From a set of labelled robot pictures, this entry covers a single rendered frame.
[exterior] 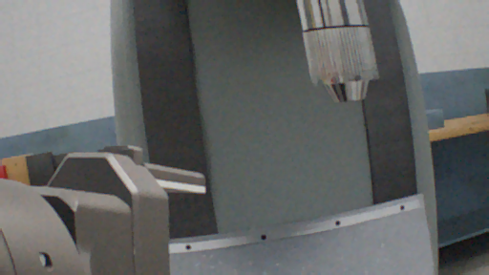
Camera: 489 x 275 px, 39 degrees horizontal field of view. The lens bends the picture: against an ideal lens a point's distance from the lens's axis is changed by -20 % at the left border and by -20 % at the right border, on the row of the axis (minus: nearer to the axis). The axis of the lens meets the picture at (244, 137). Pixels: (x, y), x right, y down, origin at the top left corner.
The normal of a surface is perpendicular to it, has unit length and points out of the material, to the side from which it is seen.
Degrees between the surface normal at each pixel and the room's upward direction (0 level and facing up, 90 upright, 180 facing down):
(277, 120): 90
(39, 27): 90
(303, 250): 63
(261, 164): 90
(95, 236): 95
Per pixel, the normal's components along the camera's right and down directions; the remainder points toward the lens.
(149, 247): 0.90, -0.03
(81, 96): 0.07, 0.04
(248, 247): 0.00, -0.40
